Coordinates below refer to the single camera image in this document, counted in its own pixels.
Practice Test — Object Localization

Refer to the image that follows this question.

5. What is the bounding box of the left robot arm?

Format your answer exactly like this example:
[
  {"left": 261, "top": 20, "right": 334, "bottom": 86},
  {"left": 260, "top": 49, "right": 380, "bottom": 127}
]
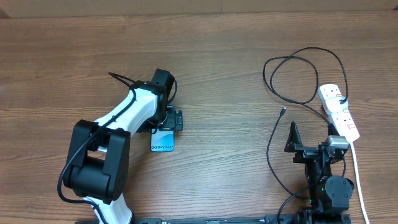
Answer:
[{"left": 57, "top": 69, "right": 183, "bottom": 223}]

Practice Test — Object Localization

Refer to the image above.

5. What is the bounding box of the white power strip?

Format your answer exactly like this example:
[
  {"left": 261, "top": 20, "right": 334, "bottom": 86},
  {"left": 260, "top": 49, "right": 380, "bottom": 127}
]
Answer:
[{"left": 318, "top": 84, "right": 360, "bottom": 144}]

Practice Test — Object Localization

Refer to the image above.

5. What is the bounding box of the Samsung Galaxy smartphone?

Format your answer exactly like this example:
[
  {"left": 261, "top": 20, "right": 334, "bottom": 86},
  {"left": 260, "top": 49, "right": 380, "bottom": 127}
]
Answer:
[{"left": 150, "top": 129, "right": 175, "bottom": 152}]

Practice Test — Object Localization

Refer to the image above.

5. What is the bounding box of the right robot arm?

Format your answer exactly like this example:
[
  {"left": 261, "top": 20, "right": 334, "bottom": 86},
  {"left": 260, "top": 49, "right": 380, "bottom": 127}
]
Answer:
[{"left": 285, "top": 121, "right": 354, "bottom": 223}]

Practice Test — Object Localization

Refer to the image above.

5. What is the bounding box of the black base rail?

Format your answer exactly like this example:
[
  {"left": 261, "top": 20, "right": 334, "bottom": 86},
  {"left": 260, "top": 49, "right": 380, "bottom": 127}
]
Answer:
[{"left": 74, "top": 214, "right": 352, "bottom": 224}]

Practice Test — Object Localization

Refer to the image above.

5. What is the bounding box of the white power strip cord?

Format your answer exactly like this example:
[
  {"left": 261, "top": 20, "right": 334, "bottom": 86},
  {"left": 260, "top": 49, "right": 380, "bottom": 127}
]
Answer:
[{"left": 349, "top": 142, "right": 370, "bottom": 224}]

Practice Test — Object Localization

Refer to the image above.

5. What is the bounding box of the white USB charger plug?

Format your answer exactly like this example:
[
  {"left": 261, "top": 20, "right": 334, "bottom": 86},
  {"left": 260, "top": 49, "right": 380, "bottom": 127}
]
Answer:
[{"left": 325, "top": 96, "right": 348, "bottom": 114}]

